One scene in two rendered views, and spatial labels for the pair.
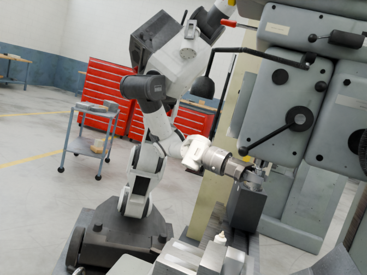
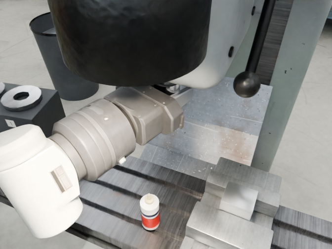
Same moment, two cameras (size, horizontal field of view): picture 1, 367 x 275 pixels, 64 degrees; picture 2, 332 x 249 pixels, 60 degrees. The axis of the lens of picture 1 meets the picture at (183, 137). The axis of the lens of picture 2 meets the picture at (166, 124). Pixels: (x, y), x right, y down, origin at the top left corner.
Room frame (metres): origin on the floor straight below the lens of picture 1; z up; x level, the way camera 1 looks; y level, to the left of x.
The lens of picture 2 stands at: (0.85, 0.11, 1.51)
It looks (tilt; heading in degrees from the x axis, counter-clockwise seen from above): 42 degrees down; 282
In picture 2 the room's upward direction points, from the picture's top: straight up
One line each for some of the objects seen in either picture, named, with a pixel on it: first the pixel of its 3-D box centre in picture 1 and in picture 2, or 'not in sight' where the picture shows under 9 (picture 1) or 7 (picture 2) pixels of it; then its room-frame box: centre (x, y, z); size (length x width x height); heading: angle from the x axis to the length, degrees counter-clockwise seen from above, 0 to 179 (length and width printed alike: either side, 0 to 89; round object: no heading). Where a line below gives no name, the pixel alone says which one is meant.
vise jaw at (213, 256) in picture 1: (212, 260); (228, 232); (0.79, -0.18, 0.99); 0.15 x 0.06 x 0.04; 167
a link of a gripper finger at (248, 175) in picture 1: (253, 178); (181, 101); (0.90, -0.24, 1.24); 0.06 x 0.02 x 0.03; 60
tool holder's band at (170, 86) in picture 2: (258, 169); (166, 79); (0.93, -0.26, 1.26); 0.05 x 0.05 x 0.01
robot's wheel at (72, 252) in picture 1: (75, 245); not in sight; (1.41, 0.40, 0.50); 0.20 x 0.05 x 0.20; 10
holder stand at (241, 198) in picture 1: (245, 200); (17, 124); (1.35, -0.36, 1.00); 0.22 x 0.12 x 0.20; 179
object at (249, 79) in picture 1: (241, 105); not in sight; (0.95, -0.15, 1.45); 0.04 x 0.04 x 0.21; 79
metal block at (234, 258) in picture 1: (232, 263); (237, 204); (0.78, -0.23, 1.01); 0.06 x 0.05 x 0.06; 167
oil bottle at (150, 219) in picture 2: (218, 245); (149, 209); (0.95, -0.22, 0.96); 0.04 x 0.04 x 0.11
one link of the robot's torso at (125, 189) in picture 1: (135, 202); not in sight; (1.72, 0.18, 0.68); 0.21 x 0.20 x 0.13; 10
